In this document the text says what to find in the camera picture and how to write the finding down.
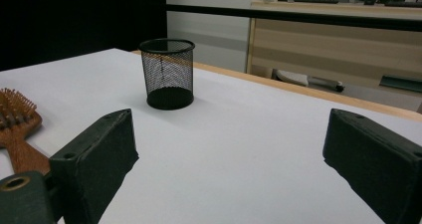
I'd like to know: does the dark grey desk panel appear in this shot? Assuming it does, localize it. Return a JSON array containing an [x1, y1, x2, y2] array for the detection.
[[378, 74, 422, 94]]

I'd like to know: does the wooden hairbrush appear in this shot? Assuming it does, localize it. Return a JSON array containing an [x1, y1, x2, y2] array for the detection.
[[0, 88, 52, 176]]

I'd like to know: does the black mesh pen holder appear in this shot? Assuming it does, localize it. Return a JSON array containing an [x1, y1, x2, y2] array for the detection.
[[138, 38, 196, 112]]

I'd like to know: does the black keyboard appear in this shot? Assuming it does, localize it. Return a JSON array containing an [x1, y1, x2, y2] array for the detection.
[[278, 0, 339, 5]]

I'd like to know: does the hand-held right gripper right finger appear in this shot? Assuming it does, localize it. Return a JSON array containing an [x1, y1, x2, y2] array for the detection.
[[322, 108, 422, 224]]

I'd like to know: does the grey chair base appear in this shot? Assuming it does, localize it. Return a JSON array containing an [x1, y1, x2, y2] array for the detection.
[[275, 69, 345, 93]]

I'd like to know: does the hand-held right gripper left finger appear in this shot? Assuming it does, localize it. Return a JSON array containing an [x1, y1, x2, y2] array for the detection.
[[49, 108, 140, 224]]

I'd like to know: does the black frame bar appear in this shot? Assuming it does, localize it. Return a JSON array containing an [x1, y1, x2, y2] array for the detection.
[[165, 3, 422, 33]]

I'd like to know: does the light wooden desk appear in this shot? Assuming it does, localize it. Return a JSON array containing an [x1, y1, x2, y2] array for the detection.
[[246, 1, 422, 97]]

